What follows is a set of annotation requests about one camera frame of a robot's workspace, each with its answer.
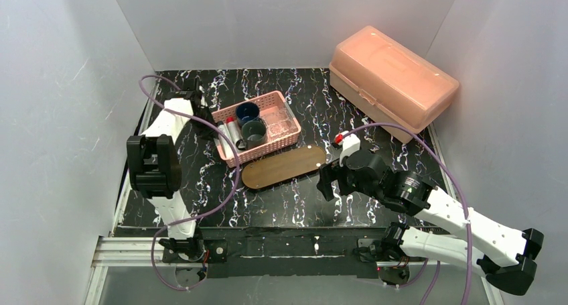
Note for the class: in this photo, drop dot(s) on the grey green mug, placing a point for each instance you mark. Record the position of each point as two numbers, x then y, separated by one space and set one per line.
254 134

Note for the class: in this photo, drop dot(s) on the brown wooden oval tray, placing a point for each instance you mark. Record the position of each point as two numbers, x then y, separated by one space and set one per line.
281 167

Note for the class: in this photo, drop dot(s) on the black capped toothpaste tube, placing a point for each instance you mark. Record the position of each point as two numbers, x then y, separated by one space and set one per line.
225 140

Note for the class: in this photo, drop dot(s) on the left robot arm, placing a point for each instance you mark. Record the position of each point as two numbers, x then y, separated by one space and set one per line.
156 173

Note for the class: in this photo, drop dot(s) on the clear packaged toothbrushes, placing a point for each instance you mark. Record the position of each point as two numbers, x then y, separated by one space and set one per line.
278 122

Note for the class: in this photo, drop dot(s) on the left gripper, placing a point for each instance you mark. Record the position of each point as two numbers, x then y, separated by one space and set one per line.
203 118

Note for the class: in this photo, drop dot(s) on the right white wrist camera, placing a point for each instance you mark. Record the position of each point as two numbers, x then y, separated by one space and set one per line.
348 143

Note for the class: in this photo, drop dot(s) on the red capped toothpaste tube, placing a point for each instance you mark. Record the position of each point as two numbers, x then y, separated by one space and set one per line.
235 134

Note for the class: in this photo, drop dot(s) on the aluminium frame rail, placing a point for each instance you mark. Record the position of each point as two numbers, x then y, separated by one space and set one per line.
116 252

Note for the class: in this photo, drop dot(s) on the large pink lidded box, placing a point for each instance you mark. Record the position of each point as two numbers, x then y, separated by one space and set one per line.
389 83

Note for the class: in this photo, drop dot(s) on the dark blue mug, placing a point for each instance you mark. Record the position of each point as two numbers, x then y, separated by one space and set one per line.
247 111

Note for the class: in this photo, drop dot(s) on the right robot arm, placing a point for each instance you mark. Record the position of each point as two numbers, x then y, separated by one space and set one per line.
504 256

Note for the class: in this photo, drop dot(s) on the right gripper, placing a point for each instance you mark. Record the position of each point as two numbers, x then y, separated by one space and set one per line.
328 181

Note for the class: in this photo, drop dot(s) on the pink plastic basket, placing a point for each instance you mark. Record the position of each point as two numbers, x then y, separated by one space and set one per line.
267 103

